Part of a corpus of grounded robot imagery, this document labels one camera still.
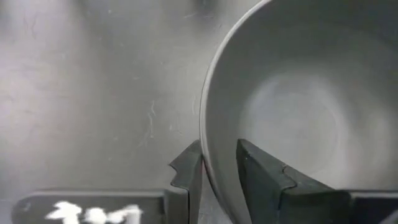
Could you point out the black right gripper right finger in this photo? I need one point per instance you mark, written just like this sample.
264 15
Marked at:
280 202

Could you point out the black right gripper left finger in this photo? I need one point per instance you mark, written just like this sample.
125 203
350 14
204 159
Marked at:
124 208

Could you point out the dark grey bowl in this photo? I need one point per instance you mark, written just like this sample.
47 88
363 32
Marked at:
295 93

